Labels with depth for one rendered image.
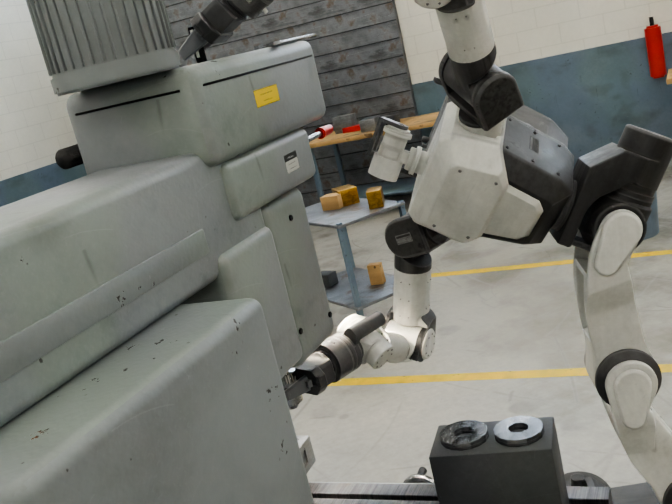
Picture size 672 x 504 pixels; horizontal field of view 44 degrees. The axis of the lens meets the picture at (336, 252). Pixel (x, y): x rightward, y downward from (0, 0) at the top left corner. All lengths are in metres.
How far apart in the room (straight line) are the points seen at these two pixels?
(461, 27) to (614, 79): 7.39
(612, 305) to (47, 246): 1.26
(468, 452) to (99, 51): 0.91
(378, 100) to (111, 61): 8.20
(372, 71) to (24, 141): 4.18
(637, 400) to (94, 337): 1.26
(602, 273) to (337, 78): 7.86
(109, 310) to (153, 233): 0.15
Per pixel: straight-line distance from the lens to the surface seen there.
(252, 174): 1.42
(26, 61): 10.88
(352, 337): 1.76
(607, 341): 1.94
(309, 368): 1.69
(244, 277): 1.36
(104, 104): 1.40
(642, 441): 2.04
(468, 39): 1.59
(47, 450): 0.89
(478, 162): 1.70
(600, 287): 1.87
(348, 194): 5.38
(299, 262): 1.57
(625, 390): 1.94
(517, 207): 1.76
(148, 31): 1.30
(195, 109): 1.31
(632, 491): 2.42
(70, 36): 1.30
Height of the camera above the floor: 1.88
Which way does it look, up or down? 14 degrees down
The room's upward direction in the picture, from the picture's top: 13 degrees counter-clockwise
